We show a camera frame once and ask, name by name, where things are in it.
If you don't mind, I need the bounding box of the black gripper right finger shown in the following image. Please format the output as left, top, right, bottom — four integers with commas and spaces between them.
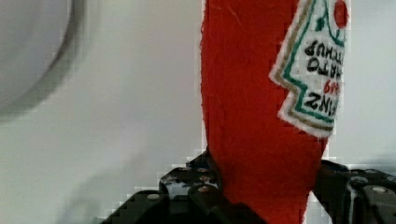
313, 160, 396, 224

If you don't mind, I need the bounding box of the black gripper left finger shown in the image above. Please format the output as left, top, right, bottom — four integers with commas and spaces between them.
158, 148, 223, 203

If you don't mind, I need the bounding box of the red felt ketchup bottle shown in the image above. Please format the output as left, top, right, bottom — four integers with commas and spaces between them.
201, 0, 348, 224

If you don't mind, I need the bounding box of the lilac round plate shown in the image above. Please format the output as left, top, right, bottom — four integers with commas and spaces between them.
0, 0, 84, 109

